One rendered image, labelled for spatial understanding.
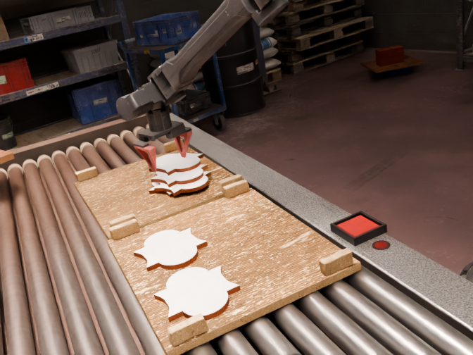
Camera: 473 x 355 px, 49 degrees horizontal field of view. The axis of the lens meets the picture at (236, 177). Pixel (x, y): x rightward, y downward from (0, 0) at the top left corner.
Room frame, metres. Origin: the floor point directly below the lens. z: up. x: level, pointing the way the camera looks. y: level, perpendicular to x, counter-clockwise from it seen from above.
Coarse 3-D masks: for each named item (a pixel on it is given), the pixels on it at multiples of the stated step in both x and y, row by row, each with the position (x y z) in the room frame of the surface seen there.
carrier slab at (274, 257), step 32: (256, 192) 1.07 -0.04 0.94; (160, 224) 1.00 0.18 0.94; (192, 224) 0.97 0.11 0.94; (224, 224) 0.95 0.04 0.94; (256, 224) 0.92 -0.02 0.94; (288, 224) 0.89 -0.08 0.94; (128, 256) 0.89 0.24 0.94; (224, 256) 0.82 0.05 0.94; (256, 256) 0.80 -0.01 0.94; (288, 256) 0.78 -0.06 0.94; (320, 256) 0.76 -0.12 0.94; (160, 288) 0.76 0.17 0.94; (256, 288) 0.70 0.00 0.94; (288, 288) 0.69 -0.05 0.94; (320, 288) 0.69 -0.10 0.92; (160, 320) 0.67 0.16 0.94; (224, 320) 0.64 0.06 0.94
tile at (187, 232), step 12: (156, 240) 0.91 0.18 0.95; (168, 240) 0.90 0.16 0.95; (180, 240) 0.89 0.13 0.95; (192, 240) 0.88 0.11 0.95; (204, 240) 0.87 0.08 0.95; (144, 252) 0.87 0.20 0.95; (156, 252) 0.86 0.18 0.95; (168, 252) 0.86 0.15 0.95; (180, 252) 0.85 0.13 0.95; (192, 252) 0.84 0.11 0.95; (156, 264) 0.83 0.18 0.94; (168, 264) 0.81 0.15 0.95; (180, 264) 0.81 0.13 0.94
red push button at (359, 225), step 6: (360, 216) 0.88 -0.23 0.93; (348, 222) 0.87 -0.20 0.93; (354, 222) 0.87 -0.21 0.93; (360, 222) 0.86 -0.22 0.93; (366, 222) 0.86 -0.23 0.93; (372, 222) 0.85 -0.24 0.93; (342, 228) 0.85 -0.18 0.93; (348, 228) 0.85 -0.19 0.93; (354, 228) 0.84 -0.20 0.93; (360, 228) 0.84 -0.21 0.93; (366, 228) 0.83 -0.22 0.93; (372, 228) 0.83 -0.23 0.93; (354, 234) 0.82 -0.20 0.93
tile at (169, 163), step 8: (160, 160) 1.29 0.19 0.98; (168, 160) 1.28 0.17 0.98; (176, 160) 1.27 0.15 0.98; (184, 160) 1.25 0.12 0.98; (192, 160) 1.24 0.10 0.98; (160, 168) 1.23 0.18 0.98; (168, 168) 1.21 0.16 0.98; (176, 168) 1.21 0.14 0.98; (184, 168) 1.20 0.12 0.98; (192, 168) 1.20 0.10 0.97
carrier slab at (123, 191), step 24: (120, 168) 1.40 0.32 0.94; (144, 168) 1.36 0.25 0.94; (216, 168) 1.26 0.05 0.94; (96, 192) 1.25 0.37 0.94; (120, 192) 1.22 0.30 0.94; (144, 192) 1.19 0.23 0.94; (192, 192) 1.14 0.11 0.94; (216, 192) 1.11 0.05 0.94; (96, 216) 1.10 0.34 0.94; (120, 216) 1.08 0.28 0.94; (144, 216) 1.05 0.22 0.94; (168, 216) 1.04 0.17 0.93
